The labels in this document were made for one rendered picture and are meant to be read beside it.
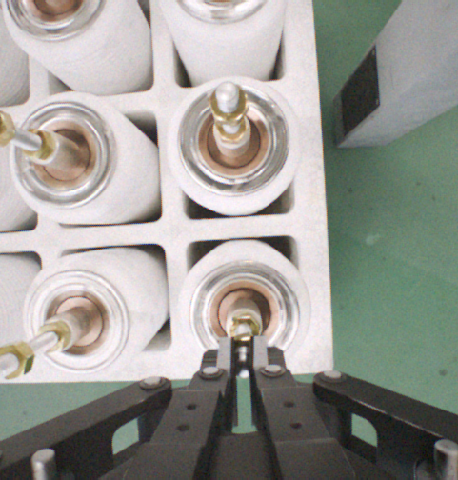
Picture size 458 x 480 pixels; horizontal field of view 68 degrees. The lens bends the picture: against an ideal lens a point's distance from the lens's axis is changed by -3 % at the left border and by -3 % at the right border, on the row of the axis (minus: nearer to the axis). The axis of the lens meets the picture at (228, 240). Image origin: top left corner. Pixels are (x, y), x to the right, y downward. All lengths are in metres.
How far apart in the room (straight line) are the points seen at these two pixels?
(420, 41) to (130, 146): 0.22
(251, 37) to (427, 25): 0.12
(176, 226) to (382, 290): 0.32
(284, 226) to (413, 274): 0.28
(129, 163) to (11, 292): 0.15
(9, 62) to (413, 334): 0.57
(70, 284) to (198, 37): 0.19
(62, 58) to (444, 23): 0.26
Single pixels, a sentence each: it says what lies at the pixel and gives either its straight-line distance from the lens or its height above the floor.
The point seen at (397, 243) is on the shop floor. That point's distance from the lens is 0.53.
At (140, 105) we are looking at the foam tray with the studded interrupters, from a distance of 0.34.
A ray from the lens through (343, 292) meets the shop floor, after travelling 0.52.
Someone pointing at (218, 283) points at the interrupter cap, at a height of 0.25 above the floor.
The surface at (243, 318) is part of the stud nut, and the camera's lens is 0.21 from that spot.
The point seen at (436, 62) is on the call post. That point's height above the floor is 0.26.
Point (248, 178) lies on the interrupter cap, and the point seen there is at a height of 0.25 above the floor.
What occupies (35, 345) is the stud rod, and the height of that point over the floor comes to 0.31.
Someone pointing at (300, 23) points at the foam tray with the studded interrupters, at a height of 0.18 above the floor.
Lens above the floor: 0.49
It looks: 87 degrees down
